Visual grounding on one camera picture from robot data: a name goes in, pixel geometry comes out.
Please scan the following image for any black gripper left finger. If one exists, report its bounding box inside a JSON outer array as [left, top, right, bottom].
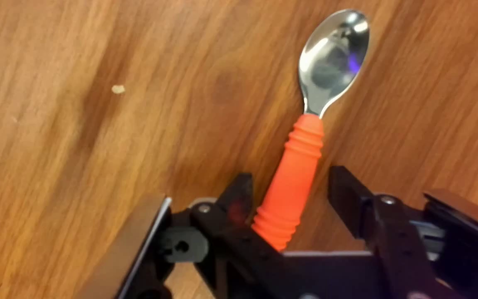
[[157, 171, 285, 299]]

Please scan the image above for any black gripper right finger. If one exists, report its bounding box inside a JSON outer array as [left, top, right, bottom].
[[326, 164, 451, 299]]

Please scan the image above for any orange handled metal spoon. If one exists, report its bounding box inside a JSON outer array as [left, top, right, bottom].
[[248, 7, 371, 254]]

